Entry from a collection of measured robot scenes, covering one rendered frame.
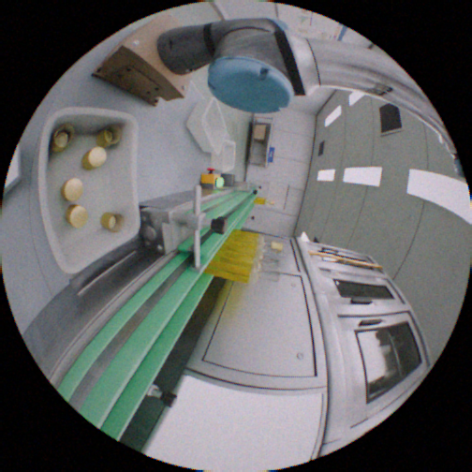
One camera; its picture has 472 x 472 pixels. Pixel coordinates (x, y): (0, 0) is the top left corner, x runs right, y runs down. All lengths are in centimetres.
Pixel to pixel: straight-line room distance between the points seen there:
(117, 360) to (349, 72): 43
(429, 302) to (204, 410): 172
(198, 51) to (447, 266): 185
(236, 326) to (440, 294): 167
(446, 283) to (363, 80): 161
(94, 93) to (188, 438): 65
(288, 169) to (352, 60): 611
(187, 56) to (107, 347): 49
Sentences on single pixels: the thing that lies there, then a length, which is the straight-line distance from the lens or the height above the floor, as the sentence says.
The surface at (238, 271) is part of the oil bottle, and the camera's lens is 35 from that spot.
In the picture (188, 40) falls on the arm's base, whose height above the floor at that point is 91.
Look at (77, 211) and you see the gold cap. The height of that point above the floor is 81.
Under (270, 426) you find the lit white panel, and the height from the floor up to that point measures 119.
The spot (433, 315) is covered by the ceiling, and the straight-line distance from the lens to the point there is 174.
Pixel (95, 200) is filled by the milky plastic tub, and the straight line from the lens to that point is 32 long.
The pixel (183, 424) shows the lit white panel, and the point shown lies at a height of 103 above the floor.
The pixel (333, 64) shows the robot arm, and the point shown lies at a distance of 22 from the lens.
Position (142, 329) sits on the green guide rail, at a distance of 23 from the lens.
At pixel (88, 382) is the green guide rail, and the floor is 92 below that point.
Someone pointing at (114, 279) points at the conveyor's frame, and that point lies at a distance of 29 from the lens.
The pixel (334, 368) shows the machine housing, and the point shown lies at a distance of 47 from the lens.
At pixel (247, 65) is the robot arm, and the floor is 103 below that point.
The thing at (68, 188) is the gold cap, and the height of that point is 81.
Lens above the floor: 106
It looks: 9 degrees down
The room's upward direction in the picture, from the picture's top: 102 degrees clockwise
